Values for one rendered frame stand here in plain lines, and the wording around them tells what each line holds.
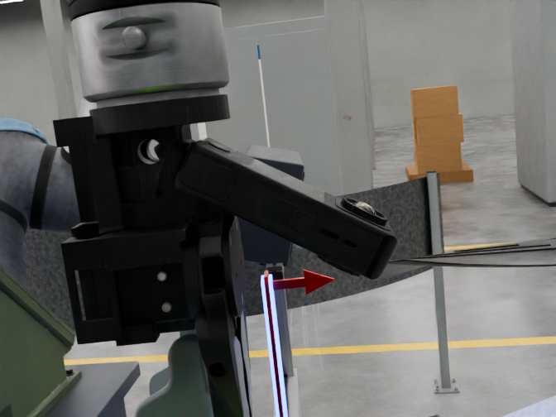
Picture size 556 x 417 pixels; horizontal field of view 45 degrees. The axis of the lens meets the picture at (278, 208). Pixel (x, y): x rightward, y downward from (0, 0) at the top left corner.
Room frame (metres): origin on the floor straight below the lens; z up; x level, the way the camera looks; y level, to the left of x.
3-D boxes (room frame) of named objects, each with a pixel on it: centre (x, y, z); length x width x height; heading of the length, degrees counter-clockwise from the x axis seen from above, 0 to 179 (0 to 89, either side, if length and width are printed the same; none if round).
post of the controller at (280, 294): (1.13, 0.02, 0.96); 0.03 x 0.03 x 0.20; 89
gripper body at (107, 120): (0.35, 0.06, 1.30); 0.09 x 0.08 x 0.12; 88
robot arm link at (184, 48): (0.35, 0.06, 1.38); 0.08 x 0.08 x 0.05
